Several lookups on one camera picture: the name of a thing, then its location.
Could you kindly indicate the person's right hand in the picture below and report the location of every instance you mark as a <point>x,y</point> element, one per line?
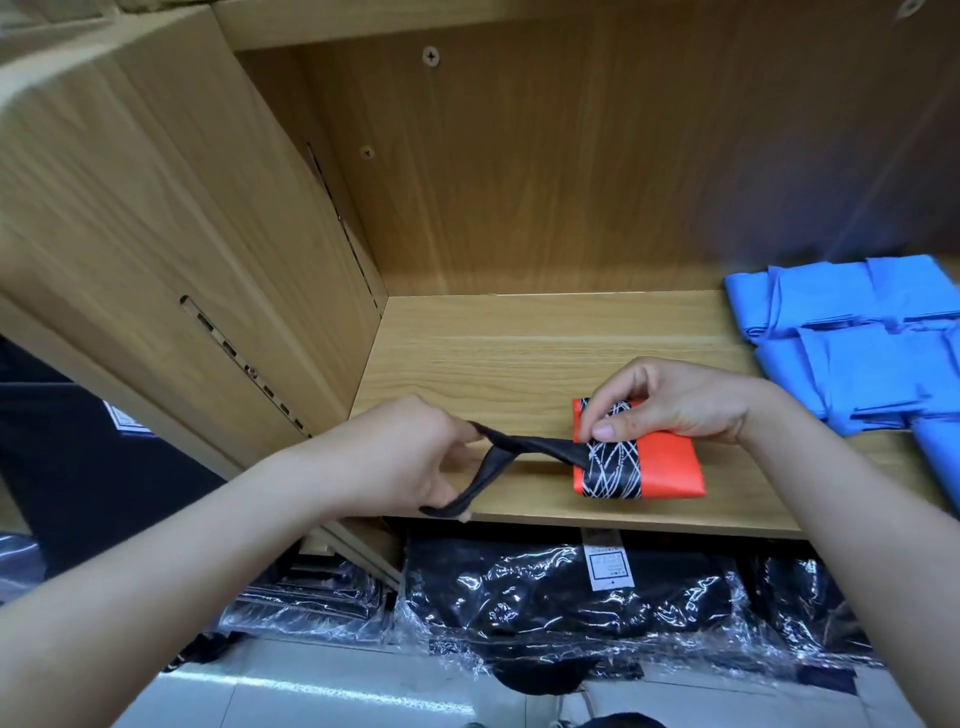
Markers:
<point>683,402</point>

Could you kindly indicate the person's left hand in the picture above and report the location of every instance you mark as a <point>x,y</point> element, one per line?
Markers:
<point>390,458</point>

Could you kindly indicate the light blue non-woven bag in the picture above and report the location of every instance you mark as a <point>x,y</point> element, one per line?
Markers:
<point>840,375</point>
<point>915,288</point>
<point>938,368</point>
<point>803,297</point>
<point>938,458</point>

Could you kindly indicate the wooden shelf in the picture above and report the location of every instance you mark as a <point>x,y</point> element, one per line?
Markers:
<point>570,165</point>

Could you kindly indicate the person's left forearm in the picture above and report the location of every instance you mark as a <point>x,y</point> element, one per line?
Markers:
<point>150,585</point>

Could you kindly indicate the person's right forearm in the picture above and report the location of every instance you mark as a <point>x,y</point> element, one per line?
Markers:
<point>870,525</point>

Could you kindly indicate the dark unwrapped bags group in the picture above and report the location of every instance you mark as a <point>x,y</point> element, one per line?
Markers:
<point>90,465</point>

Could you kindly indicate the person's right leg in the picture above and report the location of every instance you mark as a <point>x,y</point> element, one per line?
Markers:
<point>623,722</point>

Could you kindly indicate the beige woven basket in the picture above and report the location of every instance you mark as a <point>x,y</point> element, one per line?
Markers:
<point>90,9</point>

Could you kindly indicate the black plastic-wrapped bag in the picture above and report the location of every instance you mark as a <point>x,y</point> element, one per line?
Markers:
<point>810,600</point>
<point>300,600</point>

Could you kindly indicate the white paper tag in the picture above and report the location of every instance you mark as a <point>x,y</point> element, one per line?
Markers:
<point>609,561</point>

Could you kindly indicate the black wrapped bag with tag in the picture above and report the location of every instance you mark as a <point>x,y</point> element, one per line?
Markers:
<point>495,600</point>

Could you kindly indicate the white blue-edged label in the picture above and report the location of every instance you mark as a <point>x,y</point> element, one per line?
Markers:
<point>129,419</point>

